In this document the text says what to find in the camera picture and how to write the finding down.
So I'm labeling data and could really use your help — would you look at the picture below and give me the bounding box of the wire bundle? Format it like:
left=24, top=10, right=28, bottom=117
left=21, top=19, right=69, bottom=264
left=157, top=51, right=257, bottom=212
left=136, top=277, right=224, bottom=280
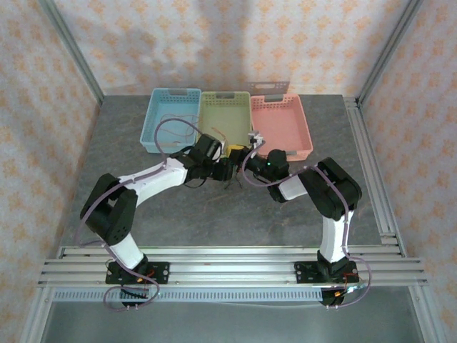
left=223, top=170, right=244, bottom=191

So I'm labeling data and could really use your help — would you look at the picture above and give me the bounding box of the green plastic basket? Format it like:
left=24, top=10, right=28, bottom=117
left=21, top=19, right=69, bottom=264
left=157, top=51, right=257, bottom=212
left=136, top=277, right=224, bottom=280
left=195, top=91, right=252, bottom=159

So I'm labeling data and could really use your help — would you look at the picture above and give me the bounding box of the pink plastic basket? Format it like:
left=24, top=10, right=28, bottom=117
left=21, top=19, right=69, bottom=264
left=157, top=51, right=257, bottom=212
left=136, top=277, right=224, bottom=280
left=250, top=94, right=314, bottom=162

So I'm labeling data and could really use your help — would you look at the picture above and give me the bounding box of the blue plastic basket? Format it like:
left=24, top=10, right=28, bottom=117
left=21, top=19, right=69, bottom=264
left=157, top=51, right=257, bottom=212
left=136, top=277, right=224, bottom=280
left=139, top=88, right=202, bottom=155

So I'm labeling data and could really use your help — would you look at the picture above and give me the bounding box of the black base connector box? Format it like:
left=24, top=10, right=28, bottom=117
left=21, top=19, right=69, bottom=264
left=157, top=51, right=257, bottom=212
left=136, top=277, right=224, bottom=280
left=119, top=287, right=151, bottom=310
left=319, top=285, right=365, bottom=309

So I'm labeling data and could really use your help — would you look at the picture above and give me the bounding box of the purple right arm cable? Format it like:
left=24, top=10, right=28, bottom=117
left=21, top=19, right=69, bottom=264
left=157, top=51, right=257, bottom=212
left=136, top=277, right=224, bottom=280
left=241, top=142, right=374, bottom=310

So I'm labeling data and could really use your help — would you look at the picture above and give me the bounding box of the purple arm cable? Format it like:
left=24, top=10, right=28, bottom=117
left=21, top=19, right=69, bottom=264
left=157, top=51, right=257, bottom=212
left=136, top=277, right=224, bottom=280
left=76, top=119, right=204, bottom=311
left=241, top=142, right=374, bottom=310

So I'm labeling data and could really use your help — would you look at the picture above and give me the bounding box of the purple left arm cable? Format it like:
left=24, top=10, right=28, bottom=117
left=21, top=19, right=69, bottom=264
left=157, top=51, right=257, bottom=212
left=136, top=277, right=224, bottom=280
left=76, top=119, right=204, bottom=311

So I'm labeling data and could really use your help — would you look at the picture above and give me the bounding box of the perforated metal bracket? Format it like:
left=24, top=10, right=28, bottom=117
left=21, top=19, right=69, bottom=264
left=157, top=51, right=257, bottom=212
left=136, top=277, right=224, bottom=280
left=248, top=81, right=291, bottom=96

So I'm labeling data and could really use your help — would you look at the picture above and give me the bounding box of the aluminium mounting rail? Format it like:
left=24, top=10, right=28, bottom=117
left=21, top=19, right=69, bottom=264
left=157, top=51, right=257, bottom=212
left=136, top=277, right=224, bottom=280
left=39, top=245, right=428, bottom=287

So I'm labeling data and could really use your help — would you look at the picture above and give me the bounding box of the aluminium side rail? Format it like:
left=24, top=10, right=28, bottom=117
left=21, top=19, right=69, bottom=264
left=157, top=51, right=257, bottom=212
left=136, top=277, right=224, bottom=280
left=343, top=96, right=408, bottom=258

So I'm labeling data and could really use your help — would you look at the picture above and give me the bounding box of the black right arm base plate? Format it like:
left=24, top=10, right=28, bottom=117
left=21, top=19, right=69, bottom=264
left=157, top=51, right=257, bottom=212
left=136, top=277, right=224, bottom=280
left=294, top=260, right=359, bottom=286

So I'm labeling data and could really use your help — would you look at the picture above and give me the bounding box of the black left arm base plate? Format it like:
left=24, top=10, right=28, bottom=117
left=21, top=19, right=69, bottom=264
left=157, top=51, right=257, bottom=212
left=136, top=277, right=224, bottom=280
left=106, top=262, right=169, bottom=286

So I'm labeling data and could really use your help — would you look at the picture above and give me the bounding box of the grey slotted cable duct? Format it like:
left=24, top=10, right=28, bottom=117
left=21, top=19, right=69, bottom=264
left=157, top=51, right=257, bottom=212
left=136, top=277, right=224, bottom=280
left=53, top=287, right=324, bottom=304

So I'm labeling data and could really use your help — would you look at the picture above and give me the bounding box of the aluminium frame post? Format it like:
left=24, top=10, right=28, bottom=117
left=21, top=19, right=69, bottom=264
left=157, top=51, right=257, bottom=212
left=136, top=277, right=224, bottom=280
left=38, top=0, right=106, bottom=106
left=356, top=0, right=425, bottom=107

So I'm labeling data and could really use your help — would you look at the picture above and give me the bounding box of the aluminium frame leg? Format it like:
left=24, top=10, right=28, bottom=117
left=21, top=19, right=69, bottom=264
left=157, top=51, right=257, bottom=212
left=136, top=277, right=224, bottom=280
left=408, top=285, right=449, bottom=343
left=19, top=289, right=55, bottom=343

